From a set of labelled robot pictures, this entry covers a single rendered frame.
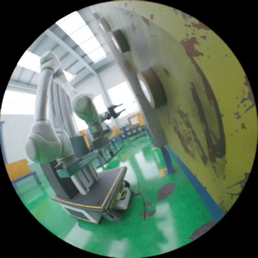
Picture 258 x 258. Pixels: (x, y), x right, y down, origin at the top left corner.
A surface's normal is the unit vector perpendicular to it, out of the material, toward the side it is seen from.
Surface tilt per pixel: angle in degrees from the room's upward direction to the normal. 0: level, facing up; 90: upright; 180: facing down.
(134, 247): 0
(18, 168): 90
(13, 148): 90
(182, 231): 0
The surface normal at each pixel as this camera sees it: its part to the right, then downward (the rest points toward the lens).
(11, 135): 0.91, -0.39
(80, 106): 0.33, 0.00
